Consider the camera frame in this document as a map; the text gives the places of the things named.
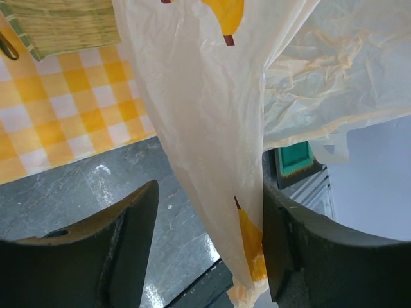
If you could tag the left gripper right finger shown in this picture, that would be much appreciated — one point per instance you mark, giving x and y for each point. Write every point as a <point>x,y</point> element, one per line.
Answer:
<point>313,261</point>

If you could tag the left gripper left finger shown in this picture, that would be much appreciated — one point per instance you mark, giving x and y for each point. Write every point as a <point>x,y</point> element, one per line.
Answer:
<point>100,261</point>

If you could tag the orange banana print plastic bag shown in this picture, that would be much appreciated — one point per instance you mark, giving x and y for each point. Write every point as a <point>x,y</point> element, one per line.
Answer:
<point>224,81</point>

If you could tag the green square dish black rim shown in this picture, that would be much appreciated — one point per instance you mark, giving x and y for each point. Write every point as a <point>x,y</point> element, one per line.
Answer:
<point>295,163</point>

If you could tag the yellow white checkered cloth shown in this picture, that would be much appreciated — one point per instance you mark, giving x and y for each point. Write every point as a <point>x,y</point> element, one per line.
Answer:
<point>66,108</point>

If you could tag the gold fork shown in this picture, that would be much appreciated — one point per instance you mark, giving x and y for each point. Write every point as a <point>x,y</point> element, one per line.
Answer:
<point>7,48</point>

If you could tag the woven bamboo tray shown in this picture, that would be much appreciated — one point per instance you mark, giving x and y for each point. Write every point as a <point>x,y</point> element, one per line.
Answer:
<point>61,26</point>

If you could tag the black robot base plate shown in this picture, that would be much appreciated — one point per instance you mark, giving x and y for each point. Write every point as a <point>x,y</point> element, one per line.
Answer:
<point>208,290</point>

